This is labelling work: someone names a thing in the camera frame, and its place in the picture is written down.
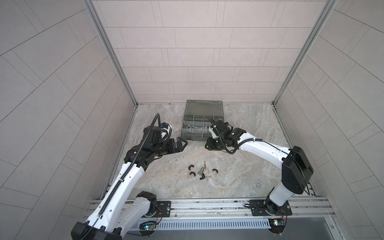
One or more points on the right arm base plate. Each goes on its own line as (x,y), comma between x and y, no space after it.
(269,209)

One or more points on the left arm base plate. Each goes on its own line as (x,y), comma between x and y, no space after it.
(159,208)

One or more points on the small electronics board right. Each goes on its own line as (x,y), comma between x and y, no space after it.
(277,226)

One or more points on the aluminium corner profile right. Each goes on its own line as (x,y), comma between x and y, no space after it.
(324,15)

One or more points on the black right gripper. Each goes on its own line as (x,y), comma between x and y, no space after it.
(209,146)

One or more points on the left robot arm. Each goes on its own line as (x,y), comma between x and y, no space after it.
(110,221)

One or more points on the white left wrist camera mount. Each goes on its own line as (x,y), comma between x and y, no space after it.
(166,130)

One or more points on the white ventilation grille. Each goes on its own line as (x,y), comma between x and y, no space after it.
(213,224)

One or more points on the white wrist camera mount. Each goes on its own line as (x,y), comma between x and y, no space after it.
(166,130)
(213,133)

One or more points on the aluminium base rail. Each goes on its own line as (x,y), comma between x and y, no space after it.
(243,208)

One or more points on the small electronics board left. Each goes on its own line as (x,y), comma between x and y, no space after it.
(148,226)

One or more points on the aluminium corner profile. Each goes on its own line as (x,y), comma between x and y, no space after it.
(324,15)
(91,9)

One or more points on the green plastic organizer box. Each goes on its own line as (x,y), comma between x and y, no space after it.
(199,113)

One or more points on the aluminium corner profile left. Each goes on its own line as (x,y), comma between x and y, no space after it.
(91,9)

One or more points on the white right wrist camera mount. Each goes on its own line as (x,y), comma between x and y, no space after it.
(213,133)

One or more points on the small electronics board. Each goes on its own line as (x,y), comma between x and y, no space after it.
(277,226)
(148,226)

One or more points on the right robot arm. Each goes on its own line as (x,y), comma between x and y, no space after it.
(293,163)

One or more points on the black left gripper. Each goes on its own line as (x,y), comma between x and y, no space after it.
(171,149)

